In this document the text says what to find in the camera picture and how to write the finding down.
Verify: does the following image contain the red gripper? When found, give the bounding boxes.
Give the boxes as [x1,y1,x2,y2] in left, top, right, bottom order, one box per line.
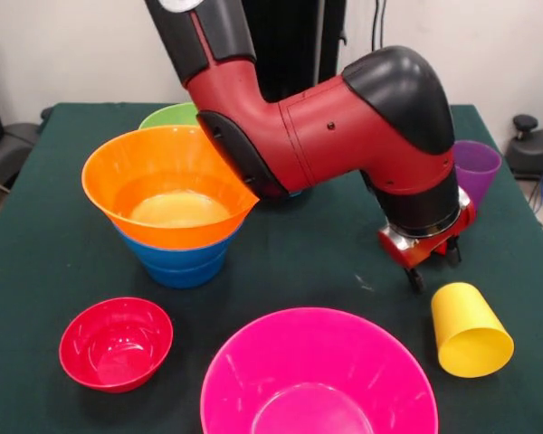
[377,188,478,295]

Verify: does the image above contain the large pink bowl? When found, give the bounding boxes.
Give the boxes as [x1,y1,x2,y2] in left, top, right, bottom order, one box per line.
[200,307,440,434]

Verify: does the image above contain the large blue bowl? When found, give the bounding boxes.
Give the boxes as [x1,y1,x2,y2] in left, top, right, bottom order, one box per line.
[112,221,243,275]

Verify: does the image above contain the large orange bowl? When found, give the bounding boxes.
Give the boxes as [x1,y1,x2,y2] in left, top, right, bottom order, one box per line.
[81,125,261,250]

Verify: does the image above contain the yellow cup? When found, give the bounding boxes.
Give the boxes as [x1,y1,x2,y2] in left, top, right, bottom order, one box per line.
[430,281,515,379]

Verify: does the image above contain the purple cup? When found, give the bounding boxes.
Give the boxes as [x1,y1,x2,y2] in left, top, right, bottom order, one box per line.
[452,139,502,212]

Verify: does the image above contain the ribbed blue bowl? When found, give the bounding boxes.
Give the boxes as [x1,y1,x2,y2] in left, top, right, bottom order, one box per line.
[142,252,228,289]

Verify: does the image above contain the green bowl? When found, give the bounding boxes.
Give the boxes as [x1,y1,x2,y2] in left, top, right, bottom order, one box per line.
[138,102,201,131]

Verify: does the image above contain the small crimson bowl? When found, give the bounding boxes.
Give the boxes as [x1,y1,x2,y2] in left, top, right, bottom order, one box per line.
[58,297,175,393]

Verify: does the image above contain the dark green tablecloth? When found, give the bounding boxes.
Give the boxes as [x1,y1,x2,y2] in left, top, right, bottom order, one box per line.
[0,102,543,434]

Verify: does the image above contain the black pedestal leg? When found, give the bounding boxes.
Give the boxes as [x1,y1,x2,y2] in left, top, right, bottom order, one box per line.
[0,121,40,186]
[505,114,543,182]

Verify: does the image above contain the black wall cables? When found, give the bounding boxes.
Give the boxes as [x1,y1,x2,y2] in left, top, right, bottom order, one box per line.
[370,0,390,51]

